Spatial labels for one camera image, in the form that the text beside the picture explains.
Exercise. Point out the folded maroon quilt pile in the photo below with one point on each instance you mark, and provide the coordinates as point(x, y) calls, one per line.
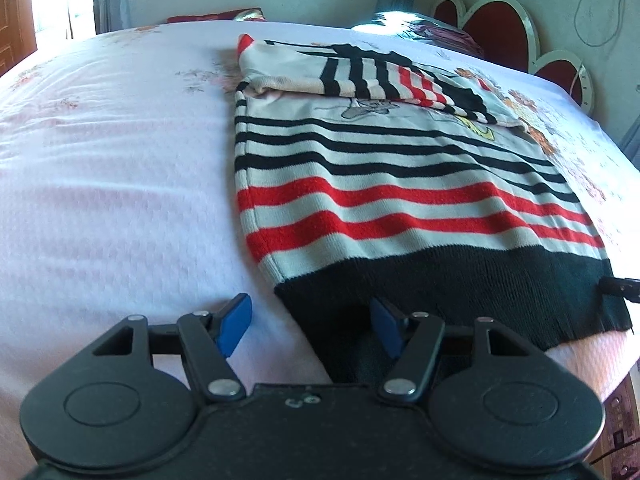
point(421, 28)

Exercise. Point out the red white scalloped headboard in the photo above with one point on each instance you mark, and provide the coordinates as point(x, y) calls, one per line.
point(507, 35)

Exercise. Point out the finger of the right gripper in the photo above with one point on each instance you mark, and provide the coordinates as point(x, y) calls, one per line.
point(627, 288)

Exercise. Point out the brown wooden door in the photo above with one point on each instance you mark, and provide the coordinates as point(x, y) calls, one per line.
point(18, 39)

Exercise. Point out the striped knit children's sweater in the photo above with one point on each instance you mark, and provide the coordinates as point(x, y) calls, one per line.
point(365, 175)

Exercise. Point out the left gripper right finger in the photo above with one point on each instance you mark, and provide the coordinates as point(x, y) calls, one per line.
point(424, 351)

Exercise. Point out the wooden side furniture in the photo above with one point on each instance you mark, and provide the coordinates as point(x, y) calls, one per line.
point(614, 456)

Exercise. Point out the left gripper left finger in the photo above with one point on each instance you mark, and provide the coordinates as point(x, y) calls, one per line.
point(205, 341)

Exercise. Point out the red gold pillow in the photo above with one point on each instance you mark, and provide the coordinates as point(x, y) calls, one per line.
point(239, 15)

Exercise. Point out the floral white bed sheet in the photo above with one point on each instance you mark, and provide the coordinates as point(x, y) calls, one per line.
point(119, 211)

